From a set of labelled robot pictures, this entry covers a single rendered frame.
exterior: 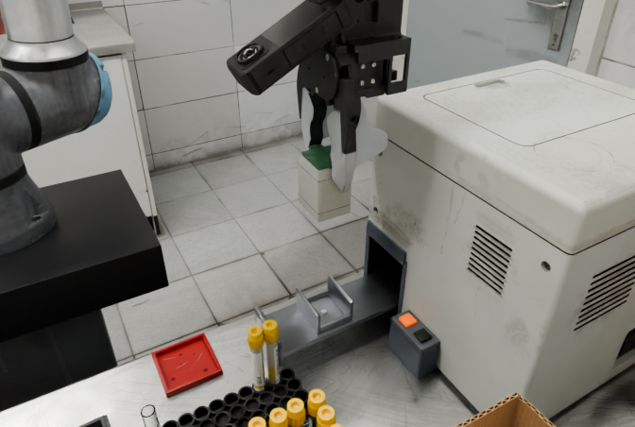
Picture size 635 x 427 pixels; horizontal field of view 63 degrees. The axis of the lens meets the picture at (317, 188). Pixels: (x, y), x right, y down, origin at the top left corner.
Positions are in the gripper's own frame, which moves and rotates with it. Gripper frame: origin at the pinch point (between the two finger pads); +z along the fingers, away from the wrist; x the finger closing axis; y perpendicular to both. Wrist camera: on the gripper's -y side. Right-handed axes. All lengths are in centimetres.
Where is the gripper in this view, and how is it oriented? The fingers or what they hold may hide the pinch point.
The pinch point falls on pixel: (324, 170)
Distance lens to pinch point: 54.3
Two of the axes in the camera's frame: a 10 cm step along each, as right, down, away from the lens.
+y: 8.8, -2.5, 4.0
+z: 0.0, 8.6, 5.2
